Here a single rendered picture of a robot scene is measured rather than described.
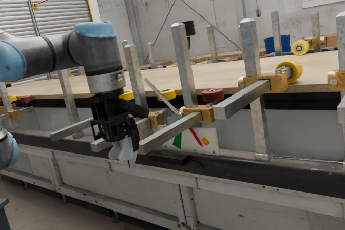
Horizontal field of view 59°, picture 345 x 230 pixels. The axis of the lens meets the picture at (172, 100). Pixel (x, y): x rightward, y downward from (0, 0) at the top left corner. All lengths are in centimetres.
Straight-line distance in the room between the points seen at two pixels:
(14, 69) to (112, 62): 21
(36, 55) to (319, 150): 94
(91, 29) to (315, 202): 81
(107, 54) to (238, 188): 69
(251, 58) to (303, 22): 751
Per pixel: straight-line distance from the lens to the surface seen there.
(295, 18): 847
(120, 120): 75
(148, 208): 192
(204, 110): 104
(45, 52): 77
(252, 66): 93
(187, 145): 114
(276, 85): 91
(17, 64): 73
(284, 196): 109
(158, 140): 88
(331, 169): 96
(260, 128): 98
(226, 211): 156
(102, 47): 72
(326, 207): 106
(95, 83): 73
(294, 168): 97
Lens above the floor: 113
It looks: 12 degrees down
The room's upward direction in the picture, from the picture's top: 10 degrees counter-clockwise
